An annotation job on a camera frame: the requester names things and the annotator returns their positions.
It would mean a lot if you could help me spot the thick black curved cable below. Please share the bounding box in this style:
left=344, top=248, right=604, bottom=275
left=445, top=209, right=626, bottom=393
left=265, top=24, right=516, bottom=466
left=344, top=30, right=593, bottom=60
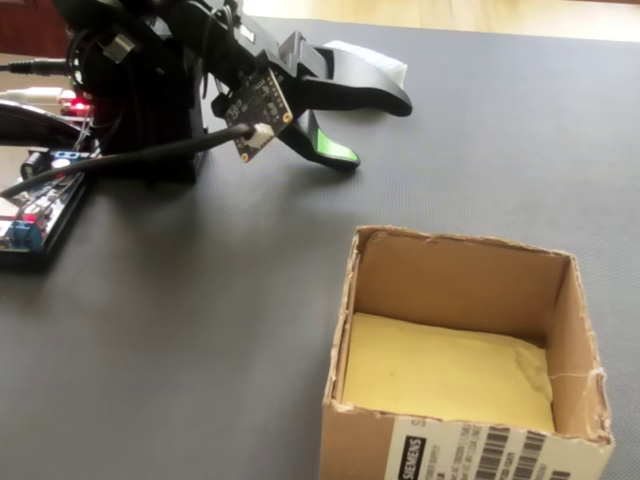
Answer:
left=0, top=98, right=87, bottom=149

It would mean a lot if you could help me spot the red-brown wooden cabinet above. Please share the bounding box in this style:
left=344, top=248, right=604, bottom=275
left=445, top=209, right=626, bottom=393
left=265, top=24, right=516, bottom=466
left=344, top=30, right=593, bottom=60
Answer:
left=0, top=0, right=71, bottom=54

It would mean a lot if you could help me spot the black barrel plug cable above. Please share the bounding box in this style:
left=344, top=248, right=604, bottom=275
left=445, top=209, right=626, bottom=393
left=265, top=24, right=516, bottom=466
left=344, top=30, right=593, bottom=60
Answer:
left=0, top=57, right=69, bottom=77

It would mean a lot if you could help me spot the black sleeved camera cable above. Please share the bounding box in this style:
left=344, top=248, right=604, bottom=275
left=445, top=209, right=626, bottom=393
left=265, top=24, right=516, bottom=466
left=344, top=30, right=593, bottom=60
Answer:
left=0, top=124, right=252, bottom=199

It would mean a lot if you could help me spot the white plug cable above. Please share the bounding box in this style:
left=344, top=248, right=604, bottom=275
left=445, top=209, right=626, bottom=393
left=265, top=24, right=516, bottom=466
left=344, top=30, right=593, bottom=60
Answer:
left=0, top=85, right=67, bottom=102

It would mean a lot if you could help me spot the controller board in black tray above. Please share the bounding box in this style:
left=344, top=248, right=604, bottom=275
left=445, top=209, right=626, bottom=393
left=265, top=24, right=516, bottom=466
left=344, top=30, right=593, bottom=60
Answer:
left=0, top=147, right=94, bottom=274

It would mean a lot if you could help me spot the white foam block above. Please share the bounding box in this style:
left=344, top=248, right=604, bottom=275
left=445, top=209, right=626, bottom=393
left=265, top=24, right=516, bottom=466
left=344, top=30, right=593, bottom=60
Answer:
left=323, top=40, right=409, bottom=87

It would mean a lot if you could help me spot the small board with red LED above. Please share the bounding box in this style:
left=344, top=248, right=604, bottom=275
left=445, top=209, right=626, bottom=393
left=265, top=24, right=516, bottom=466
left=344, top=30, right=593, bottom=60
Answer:
left=57, top=95, right=97, bottom=119

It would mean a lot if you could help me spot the yellow foam pad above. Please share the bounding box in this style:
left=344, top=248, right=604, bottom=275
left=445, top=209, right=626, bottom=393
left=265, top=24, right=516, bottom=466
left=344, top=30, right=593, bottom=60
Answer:
left=342, top=312, right=556, bottom=432

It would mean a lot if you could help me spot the brown cardboard box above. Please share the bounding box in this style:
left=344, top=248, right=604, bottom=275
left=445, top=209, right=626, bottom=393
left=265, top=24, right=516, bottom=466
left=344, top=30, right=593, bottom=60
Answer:
left=319, top=224, right=615, bottom=480

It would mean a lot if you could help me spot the camera circuit board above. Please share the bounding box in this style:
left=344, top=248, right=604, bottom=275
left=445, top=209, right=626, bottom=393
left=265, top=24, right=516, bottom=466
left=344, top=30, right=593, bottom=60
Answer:
left=209, top=67, right=294, bottom=164

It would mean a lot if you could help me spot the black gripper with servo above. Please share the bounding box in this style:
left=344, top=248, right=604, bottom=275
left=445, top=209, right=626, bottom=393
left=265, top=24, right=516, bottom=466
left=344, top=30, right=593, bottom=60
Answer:
left=234, top=19, right=414, bottom=172

